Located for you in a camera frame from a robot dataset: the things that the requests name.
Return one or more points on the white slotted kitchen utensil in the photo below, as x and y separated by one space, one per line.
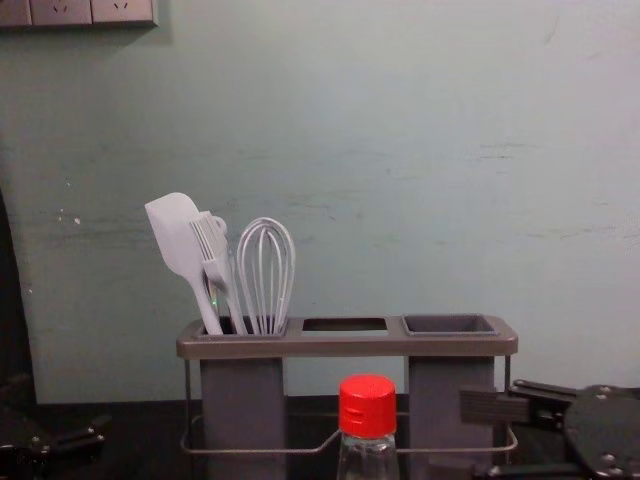
202 240

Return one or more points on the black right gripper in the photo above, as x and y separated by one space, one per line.
610 430

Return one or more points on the black table cloth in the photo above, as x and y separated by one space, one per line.
130 465

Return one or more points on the grey wall socket plate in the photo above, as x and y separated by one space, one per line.
14 11
61 11
122 11

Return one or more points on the clear bottle with red cap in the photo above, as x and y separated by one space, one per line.
367 405

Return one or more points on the grey plastic utensil cup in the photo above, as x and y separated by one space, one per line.
435 380
240 400

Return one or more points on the white utensil with loop end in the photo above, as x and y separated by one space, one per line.
235 295

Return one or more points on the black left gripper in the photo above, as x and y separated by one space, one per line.
20 450

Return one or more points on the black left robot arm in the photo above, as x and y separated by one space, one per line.
10 310

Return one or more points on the white silicone spatula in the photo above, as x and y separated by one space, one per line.
170 225

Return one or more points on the dark grey utensil rack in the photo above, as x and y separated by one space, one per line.
350 345

